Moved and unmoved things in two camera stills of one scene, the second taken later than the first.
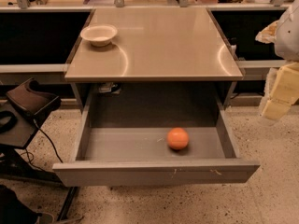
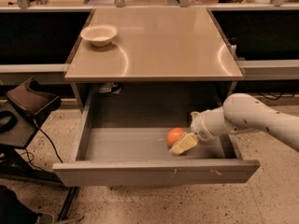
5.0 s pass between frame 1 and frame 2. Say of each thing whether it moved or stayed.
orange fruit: stayed
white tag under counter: stayed
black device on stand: stayed
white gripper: moved
